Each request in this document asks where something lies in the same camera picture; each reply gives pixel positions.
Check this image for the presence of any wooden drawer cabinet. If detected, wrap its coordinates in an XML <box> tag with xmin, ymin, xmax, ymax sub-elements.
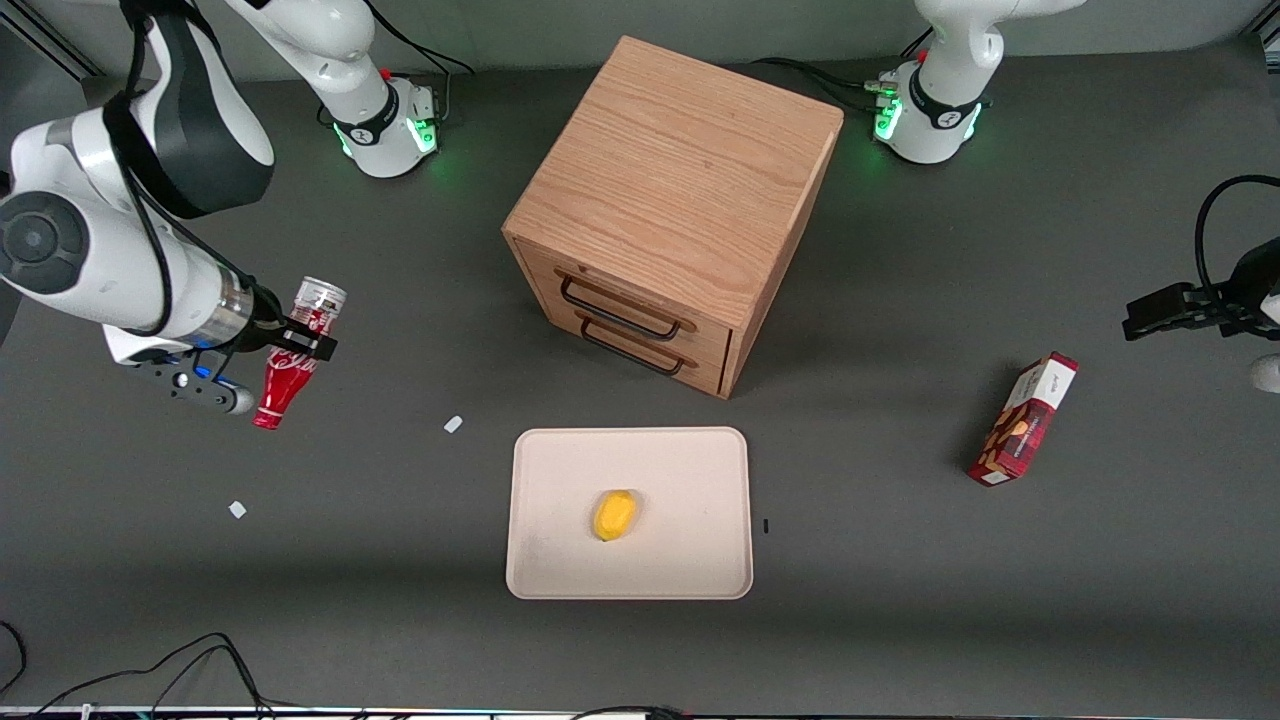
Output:
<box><xmin>502</xmin><ymin>36</ymin><xmax>845</xmax><ymax>400</ymax></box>

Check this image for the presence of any black arm base cable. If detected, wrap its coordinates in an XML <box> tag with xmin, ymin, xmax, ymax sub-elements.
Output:
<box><xmin>362</xmin><ymin>0</ymin><xmax>474</xmax><ymax>123</ymax></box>
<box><xmin>752</xmin><ymin>28</ymin><xmax>937</xmax><ymax>113</ymax></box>

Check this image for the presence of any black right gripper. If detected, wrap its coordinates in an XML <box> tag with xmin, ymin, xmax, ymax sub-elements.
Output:
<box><xmin>232</xmin><ymin>284</ymin><xmax>339</xmax><ymax>362</ymax></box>

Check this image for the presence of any red cookie box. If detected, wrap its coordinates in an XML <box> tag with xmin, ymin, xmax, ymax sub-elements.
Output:
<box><xmin>967</xmin><ymin>352</ymin><xmax>1081</xmax><ymax>488</ymax></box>

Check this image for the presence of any black drawer handle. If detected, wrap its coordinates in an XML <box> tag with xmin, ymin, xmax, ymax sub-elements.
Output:
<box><xmin>559</xmin><ymin>275</ymin><xmax>698</xmax><ymax>342</ymax></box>
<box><xmin>577</xmin><ymin>315</ymin><xmax>692</xmax><ymax>378</ymax></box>

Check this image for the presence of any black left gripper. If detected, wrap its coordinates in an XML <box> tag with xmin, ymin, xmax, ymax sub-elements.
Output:
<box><xmin>1122</xmin><ymin>278</ymin><xmax>1263</xmax><ymax>343</ymax></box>

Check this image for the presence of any black left wrist cable loop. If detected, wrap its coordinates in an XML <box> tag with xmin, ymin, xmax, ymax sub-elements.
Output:
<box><xmin>1194</xmin><ymin>175</ymin><xmax>1280</xmax><ymax>303</ymax></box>

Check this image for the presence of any red coke bottle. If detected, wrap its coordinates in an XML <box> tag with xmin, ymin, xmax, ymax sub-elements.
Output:
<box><xmin>252</xmin><ymin>277</ymin><xmax>348</xmax><ymax>431</ymax></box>

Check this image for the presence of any black left arm base cable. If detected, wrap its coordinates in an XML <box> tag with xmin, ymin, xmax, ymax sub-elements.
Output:
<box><xmin>752</xmin><ymin>28</ymin><xmax>937</xmax><ymax>113</ymax></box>

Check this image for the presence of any beige plastic tray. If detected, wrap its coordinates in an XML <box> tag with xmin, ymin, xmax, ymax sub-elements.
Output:
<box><xmin>505</xmin><ymin>427</ymin><xmax>754</xmax><ymax>601</ymax></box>

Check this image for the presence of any black right arm base cable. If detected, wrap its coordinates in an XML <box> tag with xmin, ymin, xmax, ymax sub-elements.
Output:
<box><xmin>362</xmin><ymin>0</ymin><xmax>474</xmax><ymax>123</ymax></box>

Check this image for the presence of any black floor cable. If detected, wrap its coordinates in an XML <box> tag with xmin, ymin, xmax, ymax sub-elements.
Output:
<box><xmin>28</xmin><ymin>632</ymin><xmax>301</xmax><ymax>717</ymax></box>
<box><xmin>0</xmin><ymin>620</ymin><xmax>27</xmax><ymax>697</ymax></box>

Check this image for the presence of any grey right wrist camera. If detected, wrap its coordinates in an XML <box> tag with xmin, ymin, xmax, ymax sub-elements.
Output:
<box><xmin>130</xmin><ymin>352</ymin><xmax>257</xmax><ymax>416</ymax></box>

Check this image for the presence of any yellow lemon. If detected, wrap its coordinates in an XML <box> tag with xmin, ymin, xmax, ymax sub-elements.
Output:
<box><xmin>593</xmin><ymin>489</ymin><xmax>639</xmax><ymax>542</ymax></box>

